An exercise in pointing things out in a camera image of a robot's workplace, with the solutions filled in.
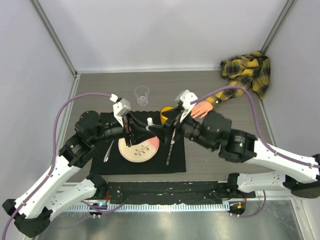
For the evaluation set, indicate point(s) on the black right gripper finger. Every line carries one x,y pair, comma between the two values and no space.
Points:
167,125
164,136

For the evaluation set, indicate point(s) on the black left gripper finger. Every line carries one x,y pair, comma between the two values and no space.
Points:
135,123
137,137

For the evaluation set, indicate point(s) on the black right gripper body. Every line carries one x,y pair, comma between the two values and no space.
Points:
177,117

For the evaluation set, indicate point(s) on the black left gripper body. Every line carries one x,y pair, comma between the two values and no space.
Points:
126,127

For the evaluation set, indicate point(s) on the white nail polish cap brush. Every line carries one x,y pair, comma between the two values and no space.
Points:
149,121

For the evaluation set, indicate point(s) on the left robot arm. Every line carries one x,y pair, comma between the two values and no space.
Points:
33,212

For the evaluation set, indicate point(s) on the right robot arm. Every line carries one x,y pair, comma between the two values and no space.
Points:
289,171

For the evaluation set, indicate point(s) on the mannequin hand with painted nails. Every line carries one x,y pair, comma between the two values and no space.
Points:
201,109

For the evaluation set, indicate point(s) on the silver table knife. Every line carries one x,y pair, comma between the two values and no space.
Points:
172,142

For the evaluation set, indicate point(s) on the yellow mug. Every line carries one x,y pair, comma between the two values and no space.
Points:
164,112

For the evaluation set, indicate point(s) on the pink and cream plate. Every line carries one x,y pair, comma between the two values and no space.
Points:
141,152

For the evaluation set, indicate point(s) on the clear plastic cup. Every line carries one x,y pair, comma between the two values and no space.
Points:
141,94

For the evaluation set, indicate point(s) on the silver fork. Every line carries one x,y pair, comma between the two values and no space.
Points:
106,157

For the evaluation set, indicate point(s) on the black cloth placemat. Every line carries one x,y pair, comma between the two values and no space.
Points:
118,165

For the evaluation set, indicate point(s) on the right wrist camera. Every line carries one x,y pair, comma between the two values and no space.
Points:
188,100

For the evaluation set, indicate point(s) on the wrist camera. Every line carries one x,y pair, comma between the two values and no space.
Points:
120,108
188,100

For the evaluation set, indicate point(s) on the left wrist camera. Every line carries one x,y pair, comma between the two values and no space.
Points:
120,108

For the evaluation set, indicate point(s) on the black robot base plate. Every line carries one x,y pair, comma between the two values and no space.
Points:
173,192

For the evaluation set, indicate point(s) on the white slotted cable duct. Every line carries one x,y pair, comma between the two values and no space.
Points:
81,207

